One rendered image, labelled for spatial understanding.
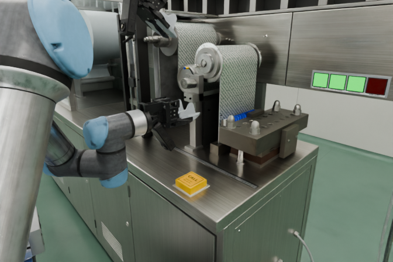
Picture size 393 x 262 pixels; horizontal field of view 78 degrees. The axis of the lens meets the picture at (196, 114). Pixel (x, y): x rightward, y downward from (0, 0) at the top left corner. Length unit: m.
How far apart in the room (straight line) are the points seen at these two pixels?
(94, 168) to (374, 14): 0.97
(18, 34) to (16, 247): 0.25
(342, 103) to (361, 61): 2.51
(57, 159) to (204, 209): 0.39
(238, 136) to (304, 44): 0.47
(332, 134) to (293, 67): 2.60
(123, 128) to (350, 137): 3.21
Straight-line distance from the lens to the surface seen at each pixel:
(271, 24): 1.16
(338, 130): 3.62
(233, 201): 0.73
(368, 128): 3.53
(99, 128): 0.63
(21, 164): 0.36
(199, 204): 0.71
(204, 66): 0.93
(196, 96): 0.93
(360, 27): 1.03
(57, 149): 0.66
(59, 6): 0.39
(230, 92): 0.96
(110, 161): 0.67
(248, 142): 0.83
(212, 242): 0.77
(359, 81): 1.03
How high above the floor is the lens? 1.34
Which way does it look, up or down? 17 degrees down
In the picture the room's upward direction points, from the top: straight up
